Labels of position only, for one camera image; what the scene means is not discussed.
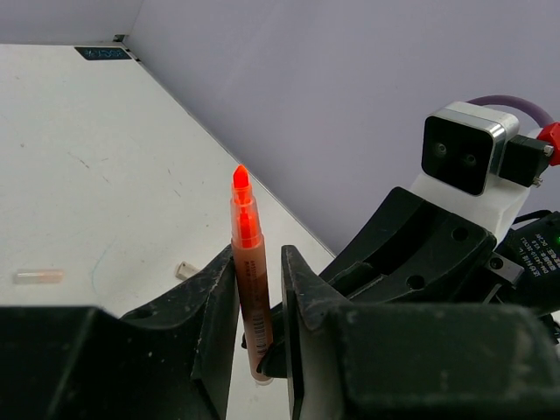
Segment orange tip pink pen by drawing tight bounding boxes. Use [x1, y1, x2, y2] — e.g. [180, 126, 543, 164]
[230, 164, 273, 385]

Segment clear peach pen cap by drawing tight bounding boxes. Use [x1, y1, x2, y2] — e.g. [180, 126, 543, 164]
[13, 269, 65, 284]

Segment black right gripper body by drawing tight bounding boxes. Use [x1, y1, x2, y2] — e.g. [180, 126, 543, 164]
[482, 210, 559, 345]

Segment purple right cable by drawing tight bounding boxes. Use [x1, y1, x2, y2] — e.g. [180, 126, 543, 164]
[465, 94, 557, 126]

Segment black logo label right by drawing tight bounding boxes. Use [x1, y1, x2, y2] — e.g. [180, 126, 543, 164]
[74, 46, 131, 61]

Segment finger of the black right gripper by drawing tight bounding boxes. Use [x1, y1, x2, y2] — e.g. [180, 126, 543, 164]
[320, 187, 497, 302]
[242, 303, 287, 379]

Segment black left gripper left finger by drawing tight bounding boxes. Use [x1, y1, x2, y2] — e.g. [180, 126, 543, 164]
[1, 248, 239, 419]

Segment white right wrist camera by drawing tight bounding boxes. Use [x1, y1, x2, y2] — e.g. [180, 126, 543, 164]
[410, 94, 559, 242]

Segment aluminium table rail right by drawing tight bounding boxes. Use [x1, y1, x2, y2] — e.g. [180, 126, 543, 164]
[113, 34, 142, 63]

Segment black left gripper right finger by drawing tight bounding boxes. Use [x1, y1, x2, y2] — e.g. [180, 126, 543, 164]
[281, 245, 559, 419]

